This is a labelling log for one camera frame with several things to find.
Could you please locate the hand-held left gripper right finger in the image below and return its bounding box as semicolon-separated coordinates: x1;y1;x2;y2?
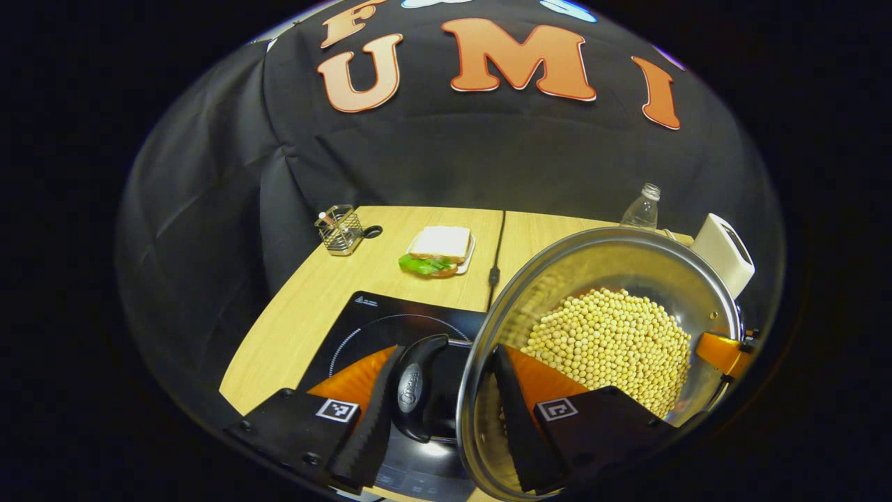
491;343;677;495

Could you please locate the black induction cooktop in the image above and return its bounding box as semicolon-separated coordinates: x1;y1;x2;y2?
296;291;489;502

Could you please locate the black power cable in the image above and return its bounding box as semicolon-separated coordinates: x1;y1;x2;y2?
488;209;507;312

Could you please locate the wire mesh holder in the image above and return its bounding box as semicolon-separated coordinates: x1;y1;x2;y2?
314;204;365;257

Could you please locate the clear plastic water bottle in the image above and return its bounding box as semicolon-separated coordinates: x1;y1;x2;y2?
620;183;661;231

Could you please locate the sandwich on white plate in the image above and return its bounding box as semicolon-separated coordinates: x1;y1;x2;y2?
399;225;477;278

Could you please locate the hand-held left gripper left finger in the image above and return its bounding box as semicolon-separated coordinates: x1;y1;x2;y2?
223;344;407;492

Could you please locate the white knife block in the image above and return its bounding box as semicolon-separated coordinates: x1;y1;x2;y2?
690;213;756;299

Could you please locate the steel pot with black handles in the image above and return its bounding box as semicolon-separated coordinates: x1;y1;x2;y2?
390;225;745;502

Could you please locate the large pile of yellow soybeans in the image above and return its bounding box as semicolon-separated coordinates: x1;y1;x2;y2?
519;287;693;419

